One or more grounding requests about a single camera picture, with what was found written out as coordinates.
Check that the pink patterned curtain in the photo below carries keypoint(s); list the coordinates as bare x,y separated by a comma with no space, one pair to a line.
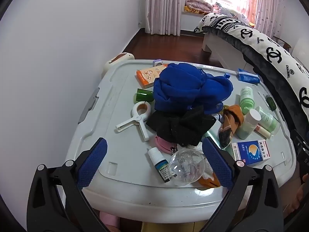
268,7
164,7

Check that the black cloth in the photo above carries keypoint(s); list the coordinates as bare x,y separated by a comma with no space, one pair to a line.
181,125

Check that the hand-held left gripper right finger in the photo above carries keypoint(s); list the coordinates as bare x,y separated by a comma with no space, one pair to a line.
217,162

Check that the cream and brown pouch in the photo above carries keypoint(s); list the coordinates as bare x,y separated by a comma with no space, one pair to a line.
118,59

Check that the light green labelled bottle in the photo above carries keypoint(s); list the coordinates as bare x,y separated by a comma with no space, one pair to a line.
247,98

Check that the wooden chair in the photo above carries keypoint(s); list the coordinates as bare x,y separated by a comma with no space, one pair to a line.
283,42

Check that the pink and cream lip balm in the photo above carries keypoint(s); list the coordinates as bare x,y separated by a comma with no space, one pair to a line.
263,131

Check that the clear glass bulb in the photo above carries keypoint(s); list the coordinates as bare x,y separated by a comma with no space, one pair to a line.
187,166

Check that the small purple white gadget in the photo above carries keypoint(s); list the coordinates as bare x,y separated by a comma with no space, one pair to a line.
158,63

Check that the green bottle with white cap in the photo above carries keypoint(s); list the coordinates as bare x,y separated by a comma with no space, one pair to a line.
248,123

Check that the pink cloth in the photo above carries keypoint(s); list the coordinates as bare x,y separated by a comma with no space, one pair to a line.
109,220

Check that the orange and white cloth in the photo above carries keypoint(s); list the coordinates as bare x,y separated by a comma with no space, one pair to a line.
207,181

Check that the blue wet wipes packet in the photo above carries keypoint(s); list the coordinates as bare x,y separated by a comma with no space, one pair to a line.
248,76

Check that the slim light green bottle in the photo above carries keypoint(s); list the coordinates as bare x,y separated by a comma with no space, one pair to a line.
268,120

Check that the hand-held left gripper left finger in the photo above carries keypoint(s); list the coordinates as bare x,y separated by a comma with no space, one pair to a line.
93,164

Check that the person's right hand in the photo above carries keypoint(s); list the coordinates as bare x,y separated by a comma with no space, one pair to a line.
295,198

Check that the orange tissue packet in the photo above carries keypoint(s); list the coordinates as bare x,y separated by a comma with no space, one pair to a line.
148,75

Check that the large white plastic clip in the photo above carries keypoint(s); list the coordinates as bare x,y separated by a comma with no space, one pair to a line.
140,116

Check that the pink plastic case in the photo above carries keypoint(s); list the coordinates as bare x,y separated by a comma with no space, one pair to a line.
164,145

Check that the dark green plastic cup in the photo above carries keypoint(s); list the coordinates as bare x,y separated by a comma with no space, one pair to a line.
144,95

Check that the blue cloth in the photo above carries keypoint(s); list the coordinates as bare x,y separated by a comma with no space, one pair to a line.
185,87

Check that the white bed frame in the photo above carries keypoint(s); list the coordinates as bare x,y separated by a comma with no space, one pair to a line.
217,47

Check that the white eye drop bottle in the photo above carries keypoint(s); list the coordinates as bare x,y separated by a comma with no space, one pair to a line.
159,164

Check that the blue and white medicine box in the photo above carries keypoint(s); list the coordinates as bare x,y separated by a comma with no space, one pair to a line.
251,152

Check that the pile of light bedding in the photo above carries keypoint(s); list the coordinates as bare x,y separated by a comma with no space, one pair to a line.
224,8

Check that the pink folded quilt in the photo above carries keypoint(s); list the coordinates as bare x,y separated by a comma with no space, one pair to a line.
196,4

